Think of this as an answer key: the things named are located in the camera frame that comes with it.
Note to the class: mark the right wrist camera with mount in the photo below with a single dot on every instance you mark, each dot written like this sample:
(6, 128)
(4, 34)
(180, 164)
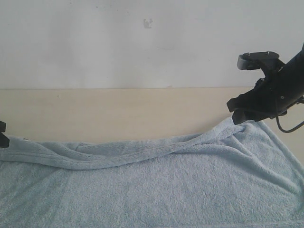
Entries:
(257, 60)

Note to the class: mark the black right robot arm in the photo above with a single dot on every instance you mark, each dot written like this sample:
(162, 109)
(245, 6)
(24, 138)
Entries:
(280, 88)

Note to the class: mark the light blue fluffy towel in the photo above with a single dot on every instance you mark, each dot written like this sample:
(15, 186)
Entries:
(233, 176)

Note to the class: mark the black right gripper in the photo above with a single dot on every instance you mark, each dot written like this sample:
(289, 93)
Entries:
(282, 87)

